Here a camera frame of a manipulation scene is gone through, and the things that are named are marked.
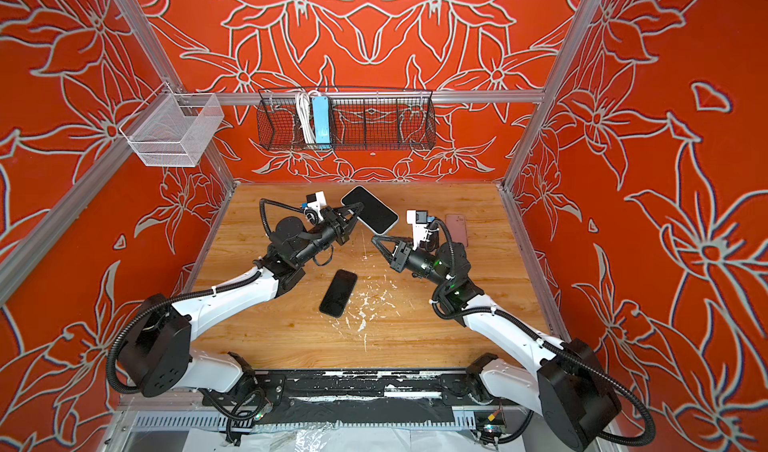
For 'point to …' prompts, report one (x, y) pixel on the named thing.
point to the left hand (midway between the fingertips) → (364, 205)
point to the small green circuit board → (495, 428)
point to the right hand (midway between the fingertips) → (370, 242)
